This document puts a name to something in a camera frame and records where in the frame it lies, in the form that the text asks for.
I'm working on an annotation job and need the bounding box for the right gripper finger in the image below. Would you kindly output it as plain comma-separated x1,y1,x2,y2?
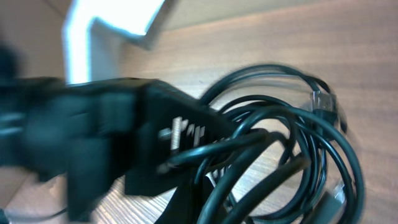
1,77,235,222

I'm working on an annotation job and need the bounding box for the black cable bundle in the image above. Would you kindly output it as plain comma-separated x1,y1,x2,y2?
157,63,365,224

